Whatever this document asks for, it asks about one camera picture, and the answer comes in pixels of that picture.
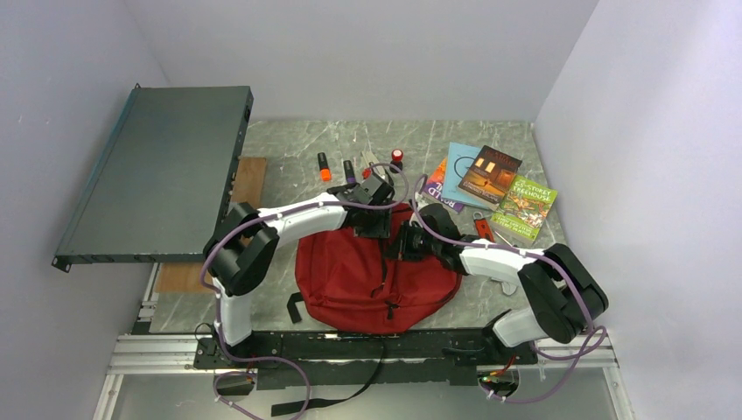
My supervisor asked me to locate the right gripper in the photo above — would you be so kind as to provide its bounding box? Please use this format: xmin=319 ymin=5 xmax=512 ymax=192
xmin=382 ymin=220 xmax=440 ymax=263

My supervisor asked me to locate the purple highlighter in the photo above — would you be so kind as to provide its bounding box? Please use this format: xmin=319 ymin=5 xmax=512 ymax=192
xmin=342 ymin=160 xmax=357 ymax=185

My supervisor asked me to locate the red backpack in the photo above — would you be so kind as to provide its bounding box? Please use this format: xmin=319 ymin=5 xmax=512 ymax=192
xmin=287 ymin=227 xmax=462 ymax=334

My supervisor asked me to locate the orange highlighter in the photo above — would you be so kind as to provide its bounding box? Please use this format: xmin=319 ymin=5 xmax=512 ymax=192
xmin=317 ymin=152 xmax=332 ymax=182

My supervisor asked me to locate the grey black stapler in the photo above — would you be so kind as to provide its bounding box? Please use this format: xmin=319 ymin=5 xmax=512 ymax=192
xmin=361 ymin=151 xmax=378 ymax=171

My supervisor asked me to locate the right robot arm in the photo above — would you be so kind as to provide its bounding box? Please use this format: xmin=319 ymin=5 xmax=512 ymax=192
xmin=387 ymin=204 xmax=609 ymax=363

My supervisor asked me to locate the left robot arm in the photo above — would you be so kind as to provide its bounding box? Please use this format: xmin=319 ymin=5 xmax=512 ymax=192
xmin=199 ymin=172 xmax=396 ymax=368

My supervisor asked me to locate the purple Roald Dahl book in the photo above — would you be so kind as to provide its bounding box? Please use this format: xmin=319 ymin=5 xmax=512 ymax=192
xmin=423 ymin=157 xmax=465 ymax=214

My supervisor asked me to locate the red black stamp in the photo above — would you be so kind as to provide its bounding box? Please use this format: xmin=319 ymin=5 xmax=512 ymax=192
xmin=390 ymin=149 xmax=403 ymax=173

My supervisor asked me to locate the light blue booklet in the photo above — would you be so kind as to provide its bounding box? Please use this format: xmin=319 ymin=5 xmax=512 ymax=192
xmin=443 ymin=143 xmax=487 ymax=209

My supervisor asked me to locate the dark house cover book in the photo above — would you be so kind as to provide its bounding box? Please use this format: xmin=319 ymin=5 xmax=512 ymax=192
xmin=457 ymin=145 xmax=522 ymax=210

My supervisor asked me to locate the green Treehouse book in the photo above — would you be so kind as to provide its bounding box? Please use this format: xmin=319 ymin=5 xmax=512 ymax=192
xmin=491 ymin=175 xmax=558 ymax=247

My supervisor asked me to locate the wooden board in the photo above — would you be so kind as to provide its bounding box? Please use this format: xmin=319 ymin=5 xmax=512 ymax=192
xmin=155 ymin=157 xmax=267 ymax=293

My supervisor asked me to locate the dark grey rack server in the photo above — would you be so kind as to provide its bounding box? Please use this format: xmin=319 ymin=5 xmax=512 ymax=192
xmin=52 ymin=86 xmax=254 ymax=272

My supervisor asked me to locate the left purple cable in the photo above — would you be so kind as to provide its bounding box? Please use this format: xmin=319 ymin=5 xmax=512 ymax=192
xmin=199 ymin=163 xmax=410 ymax=420

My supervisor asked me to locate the purple cable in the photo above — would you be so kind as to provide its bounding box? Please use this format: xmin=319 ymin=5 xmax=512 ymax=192
xmin=409 ymin=173 xmax=609 ymax=406
xmin=199 ymin=163 xmax=410 ymax=420

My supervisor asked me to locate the orange handled adjustable wrench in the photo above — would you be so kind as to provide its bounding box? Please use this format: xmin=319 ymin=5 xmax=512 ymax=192
xmin=472 ymin=211 xmax=517 ymax=296

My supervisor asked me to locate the green handled screwdriver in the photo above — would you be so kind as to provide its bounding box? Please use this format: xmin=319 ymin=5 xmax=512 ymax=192
xmin=493 ymin=231 xmax=518 ymax=248

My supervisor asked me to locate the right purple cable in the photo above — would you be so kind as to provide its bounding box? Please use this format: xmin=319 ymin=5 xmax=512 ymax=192
xmin=409 ymin=173 xmax=609 ymax=406

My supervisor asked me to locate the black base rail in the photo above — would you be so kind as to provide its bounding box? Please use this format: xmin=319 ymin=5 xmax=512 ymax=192
xmin=193 ymin=328 xmax=538 ymax=390

